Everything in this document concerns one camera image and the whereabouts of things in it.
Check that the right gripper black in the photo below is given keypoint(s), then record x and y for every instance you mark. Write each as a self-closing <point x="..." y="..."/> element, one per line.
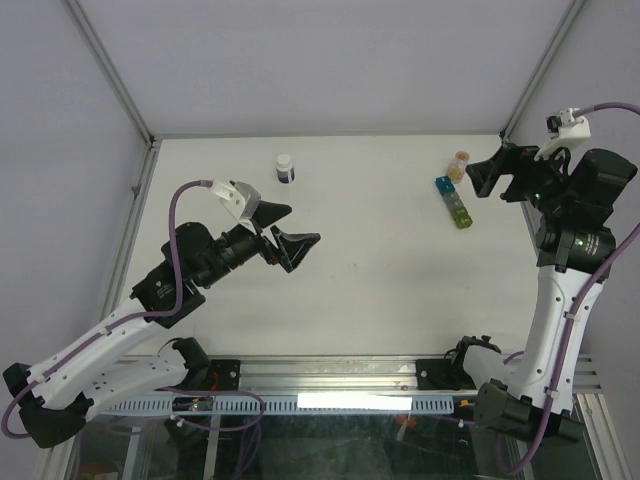
<point x="511" y="160"/>

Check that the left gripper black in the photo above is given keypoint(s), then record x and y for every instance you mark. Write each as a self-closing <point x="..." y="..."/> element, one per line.
<point x="291" y="247"/>

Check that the clear jar orange pills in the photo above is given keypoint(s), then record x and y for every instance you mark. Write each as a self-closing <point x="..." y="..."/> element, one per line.
<point x="457" y="166"/>

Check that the weekly pill organizer strip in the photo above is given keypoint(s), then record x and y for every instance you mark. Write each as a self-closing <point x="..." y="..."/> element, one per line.
<point x="453" y="202"/>

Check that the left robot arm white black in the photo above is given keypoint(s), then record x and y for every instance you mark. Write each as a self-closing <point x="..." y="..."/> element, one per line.
<point x="57" y="397"/>

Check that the white blue pill bottle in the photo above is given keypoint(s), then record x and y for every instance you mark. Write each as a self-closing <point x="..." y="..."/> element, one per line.
<point x="285" y="170"/>

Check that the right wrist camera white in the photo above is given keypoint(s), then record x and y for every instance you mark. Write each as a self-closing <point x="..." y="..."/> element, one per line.
<point x="568" y="129"/>

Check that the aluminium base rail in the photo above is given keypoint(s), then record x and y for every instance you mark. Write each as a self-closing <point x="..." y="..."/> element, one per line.
<point x="375" y="374"/>

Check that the white slotted cable duct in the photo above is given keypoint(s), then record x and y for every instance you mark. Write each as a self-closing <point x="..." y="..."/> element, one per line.
<point x="157" y="405"/>

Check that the right aluminium frame post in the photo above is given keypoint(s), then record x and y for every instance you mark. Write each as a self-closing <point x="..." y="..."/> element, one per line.
<point x="557" y="39"/>

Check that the aluminium frame post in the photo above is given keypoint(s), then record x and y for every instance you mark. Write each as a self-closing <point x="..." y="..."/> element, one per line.
<point x="97" y="49"/>
<point x="557" y="39"/>

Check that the left aluminium frame post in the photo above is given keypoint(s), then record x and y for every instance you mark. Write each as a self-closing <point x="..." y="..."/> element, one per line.
<point x="97" y="49"/>

